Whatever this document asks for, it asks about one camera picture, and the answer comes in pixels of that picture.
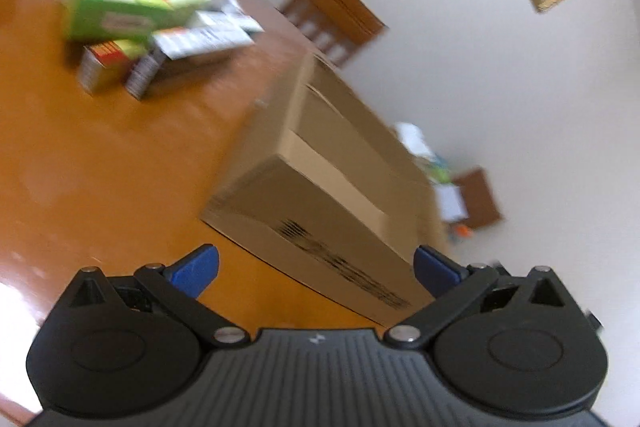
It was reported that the black white pen box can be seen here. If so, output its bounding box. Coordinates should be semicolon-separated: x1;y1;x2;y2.
124;24;257;102

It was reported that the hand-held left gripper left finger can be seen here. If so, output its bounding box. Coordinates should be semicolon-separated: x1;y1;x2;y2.
67;244;250;349

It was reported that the cardboard box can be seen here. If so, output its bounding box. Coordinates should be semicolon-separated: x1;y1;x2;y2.
200;51;453;329

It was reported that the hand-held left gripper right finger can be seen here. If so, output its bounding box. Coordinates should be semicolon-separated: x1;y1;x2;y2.
384;245;571;350

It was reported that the wooden desktop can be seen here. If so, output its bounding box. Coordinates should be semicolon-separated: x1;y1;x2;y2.
0;0;396;427

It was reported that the white red green medicine box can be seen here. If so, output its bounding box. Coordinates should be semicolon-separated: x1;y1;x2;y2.
76;40;150;96

